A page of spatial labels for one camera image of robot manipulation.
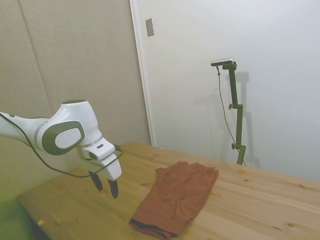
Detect rust red shorts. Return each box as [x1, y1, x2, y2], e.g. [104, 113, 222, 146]
[128, 161, 220, 239]

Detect dark green camera stand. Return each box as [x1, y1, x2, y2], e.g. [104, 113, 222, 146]
[222, 61, 247, 165]

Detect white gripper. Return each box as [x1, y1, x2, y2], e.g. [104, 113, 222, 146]
[80, 136, 123, 200]

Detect white door frame strip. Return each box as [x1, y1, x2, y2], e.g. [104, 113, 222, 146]
[129, 0, 156, 147]

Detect grey wall switch plate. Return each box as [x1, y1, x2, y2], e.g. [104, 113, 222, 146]
[145, 17, 156, 38]

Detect silver camera on stand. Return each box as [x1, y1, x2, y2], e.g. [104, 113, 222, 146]
[210, 57, 235, 67]

